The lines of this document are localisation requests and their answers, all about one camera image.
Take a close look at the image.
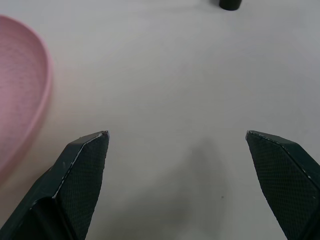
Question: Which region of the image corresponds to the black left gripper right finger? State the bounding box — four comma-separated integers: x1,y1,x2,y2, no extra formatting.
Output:
245,130,320,240

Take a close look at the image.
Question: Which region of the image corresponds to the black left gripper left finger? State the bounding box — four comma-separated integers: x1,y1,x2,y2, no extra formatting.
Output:
0,130,110,240

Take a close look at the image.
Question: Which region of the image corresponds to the pink plate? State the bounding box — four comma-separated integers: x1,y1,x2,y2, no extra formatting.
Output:
0,14,54,177

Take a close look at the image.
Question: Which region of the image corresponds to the black cylindrical object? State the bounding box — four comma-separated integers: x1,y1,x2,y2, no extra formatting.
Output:
219,0,242,12

